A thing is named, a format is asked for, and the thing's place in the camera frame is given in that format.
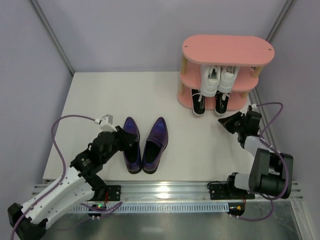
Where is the purple loafer shoe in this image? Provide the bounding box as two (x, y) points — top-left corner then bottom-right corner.
(123, 116), (142, 174)
(142, 117), (169, 174)

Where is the white slotted cable duct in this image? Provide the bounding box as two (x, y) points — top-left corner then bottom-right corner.
(64, 202), (230, 214)

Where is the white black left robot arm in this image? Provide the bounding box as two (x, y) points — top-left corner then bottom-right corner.
(7, 126), (137, 240)

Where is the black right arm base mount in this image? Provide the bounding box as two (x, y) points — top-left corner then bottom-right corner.
(207, 181), (255, 200)

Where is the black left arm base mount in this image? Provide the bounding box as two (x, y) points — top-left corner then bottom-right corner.
(99, 184), (122, 202)

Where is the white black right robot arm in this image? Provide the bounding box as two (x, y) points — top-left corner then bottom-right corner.
(218, 105), (294, 200)

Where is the purple loafer left shoe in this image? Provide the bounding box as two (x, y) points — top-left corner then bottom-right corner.
(123, 116), (142, 174)

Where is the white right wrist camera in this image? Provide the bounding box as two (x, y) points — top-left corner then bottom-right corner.
(247, 103), (258, 111)

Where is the aluminium rail frame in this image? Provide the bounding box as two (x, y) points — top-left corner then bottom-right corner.
(29, 179), (303, 206)

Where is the black canvas sneaker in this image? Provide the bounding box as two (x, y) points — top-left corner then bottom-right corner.
(214, 91), (230, 116)
(190, 89), (205, 117)

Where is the white sneaker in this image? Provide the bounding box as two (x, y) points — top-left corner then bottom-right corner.
(217, 65), (241, 93)
(200, 65), (221, 98)

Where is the pink shoe shelf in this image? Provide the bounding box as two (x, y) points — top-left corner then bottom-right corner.
(177, 34), (275, 111)

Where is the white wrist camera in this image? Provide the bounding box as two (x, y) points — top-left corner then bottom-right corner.
(247, 103), (258, 111)
(94, 114), (117, 133)

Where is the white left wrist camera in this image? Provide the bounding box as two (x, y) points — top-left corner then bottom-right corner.
(94, 114), (117, 133)

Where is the purple loafer right shoe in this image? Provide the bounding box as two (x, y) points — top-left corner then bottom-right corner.
(142, 117), (169, 174)

